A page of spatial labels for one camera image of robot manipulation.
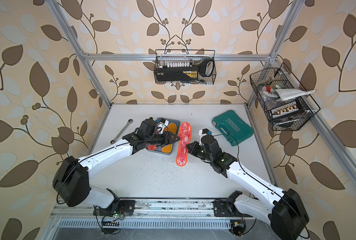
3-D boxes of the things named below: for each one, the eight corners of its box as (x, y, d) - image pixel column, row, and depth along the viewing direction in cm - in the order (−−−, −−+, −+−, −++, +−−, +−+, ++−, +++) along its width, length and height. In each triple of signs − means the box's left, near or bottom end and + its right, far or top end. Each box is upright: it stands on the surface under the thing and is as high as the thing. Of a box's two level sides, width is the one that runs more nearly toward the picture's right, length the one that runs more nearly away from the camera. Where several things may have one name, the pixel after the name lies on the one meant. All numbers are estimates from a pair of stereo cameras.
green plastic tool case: (232, 147, 98) (234, 143, 94) (210, 123, 111) (212, 119, 107) (254, 134, 104) (257, 130, 100) (231, 113, 117) (233, 108, 113)
